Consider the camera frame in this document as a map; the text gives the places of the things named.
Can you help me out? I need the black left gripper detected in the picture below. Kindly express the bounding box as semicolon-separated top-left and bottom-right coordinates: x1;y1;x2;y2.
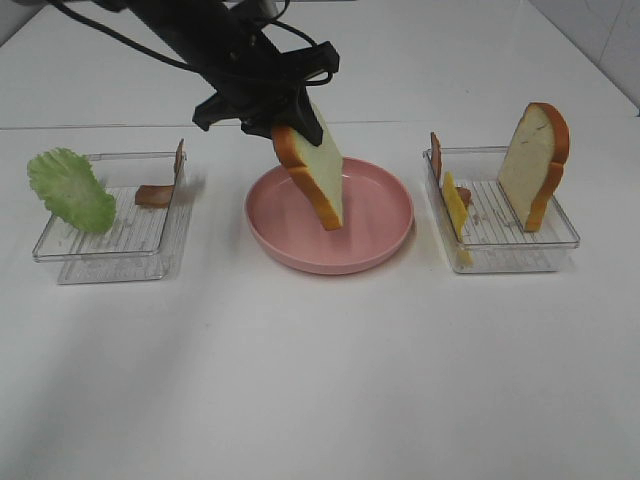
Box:
192;41;340;146

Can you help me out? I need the bread slice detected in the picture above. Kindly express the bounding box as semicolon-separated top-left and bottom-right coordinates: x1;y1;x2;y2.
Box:
272;103;344;231
498;102;570;232

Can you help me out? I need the bacon strip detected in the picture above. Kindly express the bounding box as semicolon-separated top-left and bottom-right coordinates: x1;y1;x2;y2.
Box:
430;132;471;208
134;139;184;208

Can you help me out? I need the green lettuce leaf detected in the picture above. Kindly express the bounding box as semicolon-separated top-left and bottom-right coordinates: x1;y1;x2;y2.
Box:
27;148;116;233

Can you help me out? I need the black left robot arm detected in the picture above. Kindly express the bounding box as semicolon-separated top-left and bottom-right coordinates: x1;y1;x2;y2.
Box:
126;1;339;146

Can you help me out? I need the pink round plate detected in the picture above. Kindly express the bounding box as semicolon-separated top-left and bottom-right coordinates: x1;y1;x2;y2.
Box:
245;158;414;275

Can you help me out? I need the yellow cheese slice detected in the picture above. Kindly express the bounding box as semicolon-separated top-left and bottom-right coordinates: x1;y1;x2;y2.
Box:
441;171;473;271

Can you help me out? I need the left clear plastic container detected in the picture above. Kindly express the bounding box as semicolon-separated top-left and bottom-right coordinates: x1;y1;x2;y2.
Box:
32;151;192;285

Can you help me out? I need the clear plastic container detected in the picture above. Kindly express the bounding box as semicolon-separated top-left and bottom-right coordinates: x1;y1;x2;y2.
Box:
423;146;580;274
32;151;192;285

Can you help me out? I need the right clear plastic container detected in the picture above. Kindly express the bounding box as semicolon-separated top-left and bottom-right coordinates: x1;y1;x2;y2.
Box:
423;146;580;274

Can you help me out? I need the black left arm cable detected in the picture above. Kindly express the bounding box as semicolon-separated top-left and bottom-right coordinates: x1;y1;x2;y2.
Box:
47;0;334;87

